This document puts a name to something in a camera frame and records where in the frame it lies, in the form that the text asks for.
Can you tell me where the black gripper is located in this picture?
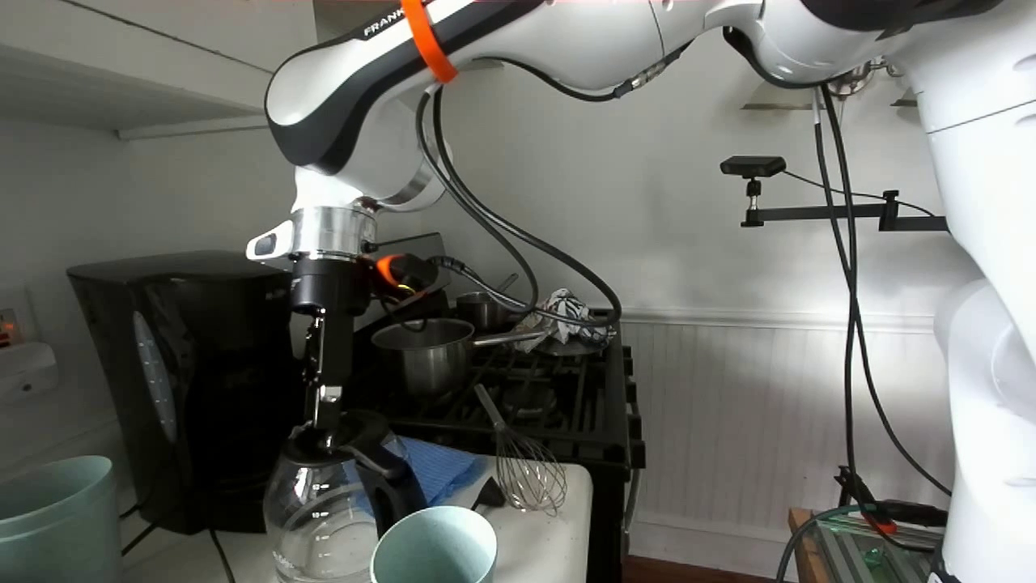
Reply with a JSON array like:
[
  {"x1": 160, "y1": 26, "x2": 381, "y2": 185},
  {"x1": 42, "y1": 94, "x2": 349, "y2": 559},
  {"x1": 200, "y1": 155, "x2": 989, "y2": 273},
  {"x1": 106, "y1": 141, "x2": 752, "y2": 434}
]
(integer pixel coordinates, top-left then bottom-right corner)
[{"x1": 288, "y1": 257, "x2": 377, "y2": 427}]

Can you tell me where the glass kettle with black lid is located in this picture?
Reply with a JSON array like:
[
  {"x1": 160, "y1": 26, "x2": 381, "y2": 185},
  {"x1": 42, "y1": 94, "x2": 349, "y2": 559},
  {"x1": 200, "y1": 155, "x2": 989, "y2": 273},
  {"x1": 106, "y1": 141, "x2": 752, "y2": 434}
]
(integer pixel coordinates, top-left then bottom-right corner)
[{"x1": 263, "y1": 407, "x2": 431, "y2": 583}]

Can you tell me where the large steel pot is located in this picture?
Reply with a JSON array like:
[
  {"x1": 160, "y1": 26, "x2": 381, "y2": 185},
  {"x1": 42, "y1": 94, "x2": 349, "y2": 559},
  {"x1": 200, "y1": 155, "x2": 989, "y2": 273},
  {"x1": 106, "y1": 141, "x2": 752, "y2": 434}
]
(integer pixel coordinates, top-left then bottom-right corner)
[{"x1": 369, "y1": 316, "x2": 549, "y2": 405}]

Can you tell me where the black coffee maker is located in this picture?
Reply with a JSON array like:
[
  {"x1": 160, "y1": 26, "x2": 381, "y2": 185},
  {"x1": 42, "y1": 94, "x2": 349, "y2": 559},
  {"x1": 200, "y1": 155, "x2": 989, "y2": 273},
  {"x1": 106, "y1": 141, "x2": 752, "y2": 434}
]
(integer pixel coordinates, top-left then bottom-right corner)
[{"x1": 66, "y1": 251, "x2": 316, "y2": 537}]

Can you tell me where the blue cloth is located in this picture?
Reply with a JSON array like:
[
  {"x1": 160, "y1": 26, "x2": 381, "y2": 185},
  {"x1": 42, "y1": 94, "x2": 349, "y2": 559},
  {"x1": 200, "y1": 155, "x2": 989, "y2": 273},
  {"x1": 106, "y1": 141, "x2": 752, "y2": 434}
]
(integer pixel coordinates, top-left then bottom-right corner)
[{"x1": 393, "y1": 434, "x2": 489, "y2": 511}]

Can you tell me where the small steel pot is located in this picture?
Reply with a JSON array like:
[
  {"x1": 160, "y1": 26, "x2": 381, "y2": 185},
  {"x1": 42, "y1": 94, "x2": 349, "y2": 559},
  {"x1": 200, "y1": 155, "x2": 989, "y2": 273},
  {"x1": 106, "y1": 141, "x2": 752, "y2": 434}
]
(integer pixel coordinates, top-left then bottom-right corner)
[{"x1": 456, "y1": 290, "x2": 522, "y2": 334}]

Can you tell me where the mint green cup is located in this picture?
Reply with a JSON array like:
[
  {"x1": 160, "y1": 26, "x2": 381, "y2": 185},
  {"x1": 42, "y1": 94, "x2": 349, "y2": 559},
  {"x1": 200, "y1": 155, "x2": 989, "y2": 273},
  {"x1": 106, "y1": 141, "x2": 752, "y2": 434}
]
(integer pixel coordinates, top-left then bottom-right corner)
[{"x1": 367, "y1": 501, "x2": 501, "y2": 583}]

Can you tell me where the crumpled white grey towel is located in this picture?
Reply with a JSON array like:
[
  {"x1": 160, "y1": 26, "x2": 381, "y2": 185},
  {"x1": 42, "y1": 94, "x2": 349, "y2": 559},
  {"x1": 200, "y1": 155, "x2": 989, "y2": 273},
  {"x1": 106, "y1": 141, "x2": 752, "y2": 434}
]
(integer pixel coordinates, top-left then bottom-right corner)
[{"x1": 522, "y1": 290, "x2": 622, "y2": 358}]

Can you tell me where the black stove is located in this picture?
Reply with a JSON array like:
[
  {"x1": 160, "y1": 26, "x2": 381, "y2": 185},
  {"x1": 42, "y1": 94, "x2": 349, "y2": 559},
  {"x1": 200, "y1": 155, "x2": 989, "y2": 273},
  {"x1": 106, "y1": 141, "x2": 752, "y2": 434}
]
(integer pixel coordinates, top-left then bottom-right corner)
[{"x1": 354, "y1": 229, "x2": 649, "y2": 583}]

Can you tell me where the white table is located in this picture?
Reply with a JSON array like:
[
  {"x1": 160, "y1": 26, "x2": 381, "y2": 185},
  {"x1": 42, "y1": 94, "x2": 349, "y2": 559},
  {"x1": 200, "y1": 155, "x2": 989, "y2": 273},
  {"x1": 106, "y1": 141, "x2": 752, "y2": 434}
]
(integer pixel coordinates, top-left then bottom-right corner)
[{"x1": 116, "y1": 458, "x2": 595, "y2": 583}]

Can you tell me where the mint green bucket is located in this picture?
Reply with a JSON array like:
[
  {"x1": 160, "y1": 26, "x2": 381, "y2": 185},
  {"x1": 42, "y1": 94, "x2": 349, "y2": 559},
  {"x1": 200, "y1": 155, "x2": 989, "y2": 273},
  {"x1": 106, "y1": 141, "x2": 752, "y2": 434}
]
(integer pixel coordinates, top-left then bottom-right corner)
[{"x1": 0, "y1": 453, "x2": 124, "y2": 583}]

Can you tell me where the green translucent container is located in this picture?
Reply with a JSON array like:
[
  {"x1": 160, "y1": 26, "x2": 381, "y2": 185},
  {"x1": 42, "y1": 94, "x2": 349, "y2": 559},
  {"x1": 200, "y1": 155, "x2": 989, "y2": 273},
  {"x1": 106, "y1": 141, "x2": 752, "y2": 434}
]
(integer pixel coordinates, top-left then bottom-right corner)
[{"x1": 814, "y1": 509, "x2": 953, "y2": 583}]

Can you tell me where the black orange wrist camera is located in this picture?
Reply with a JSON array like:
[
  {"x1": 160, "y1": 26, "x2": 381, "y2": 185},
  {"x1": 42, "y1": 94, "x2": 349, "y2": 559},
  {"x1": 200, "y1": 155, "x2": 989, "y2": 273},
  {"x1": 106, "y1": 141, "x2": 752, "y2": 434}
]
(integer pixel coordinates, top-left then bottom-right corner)
[{"x1": 367, "y1": 251, "x2": 448, "y2": 302}]

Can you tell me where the metal wire whisk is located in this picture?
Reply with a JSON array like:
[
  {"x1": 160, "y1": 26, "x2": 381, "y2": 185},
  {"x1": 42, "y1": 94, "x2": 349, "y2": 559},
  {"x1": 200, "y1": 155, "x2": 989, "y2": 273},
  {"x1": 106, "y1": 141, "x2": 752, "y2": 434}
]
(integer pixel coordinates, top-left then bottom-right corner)
[{"x1": 469, "y1": 382, "x2": 573, "y2": 519}]

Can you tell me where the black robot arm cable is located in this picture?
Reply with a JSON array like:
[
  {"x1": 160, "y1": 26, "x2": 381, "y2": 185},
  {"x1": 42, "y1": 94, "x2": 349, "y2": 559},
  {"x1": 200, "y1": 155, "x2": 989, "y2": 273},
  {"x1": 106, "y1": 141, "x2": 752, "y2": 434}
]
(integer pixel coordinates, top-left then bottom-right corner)
[{"x1": 415, "y1": 37, "x2": 699, "y2": 327}]

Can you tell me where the orange strap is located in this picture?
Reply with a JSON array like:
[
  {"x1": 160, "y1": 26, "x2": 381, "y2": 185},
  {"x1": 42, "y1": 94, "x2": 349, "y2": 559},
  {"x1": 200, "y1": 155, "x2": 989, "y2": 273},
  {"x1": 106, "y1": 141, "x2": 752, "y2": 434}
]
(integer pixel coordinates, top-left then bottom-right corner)
[{"x1": 400, "y1": 0, "x2": 463, "y2": 88}]

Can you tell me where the white wall shelf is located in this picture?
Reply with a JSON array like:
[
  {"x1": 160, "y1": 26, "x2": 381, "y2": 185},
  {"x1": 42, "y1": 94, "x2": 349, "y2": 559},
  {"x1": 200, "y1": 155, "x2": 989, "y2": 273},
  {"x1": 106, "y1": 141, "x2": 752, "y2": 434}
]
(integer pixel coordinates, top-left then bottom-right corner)
[{"x1": 0, "y1": 0, "x2": 316, "y2": 142}]

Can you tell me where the black camera on mount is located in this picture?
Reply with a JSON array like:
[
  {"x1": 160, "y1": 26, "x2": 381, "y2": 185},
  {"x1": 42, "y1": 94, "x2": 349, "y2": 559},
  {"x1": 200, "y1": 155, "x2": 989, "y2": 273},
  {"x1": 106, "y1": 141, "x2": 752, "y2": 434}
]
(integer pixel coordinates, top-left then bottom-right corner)
[{"x1": 718, "y1": 152, "x2": 790, "y2": 213}]

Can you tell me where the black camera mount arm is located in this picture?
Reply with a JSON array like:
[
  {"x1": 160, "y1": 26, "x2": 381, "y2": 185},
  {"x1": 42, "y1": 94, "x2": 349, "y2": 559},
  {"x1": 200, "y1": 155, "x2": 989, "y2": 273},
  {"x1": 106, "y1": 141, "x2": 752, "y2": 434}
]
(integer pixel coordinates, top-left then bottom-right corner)
[{"x1": 737, "y1": 188, "x2": 953, "y2": 236}]

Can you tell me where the black hanging cable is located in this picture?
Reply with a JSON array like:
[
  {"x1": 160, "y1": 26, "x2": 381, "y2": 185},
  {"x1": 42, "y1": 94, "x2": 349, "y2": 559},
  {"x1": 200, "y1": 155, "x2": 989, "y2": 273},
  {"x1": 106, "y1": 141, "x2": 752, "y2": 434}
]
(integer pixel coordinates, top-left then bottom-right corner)
[
  {"x1": 814, "y1": 86, "x2": 866, "y2": 483},
  {"x1": 823, "y1": 86, "x2": 960, "y2": 499}
]

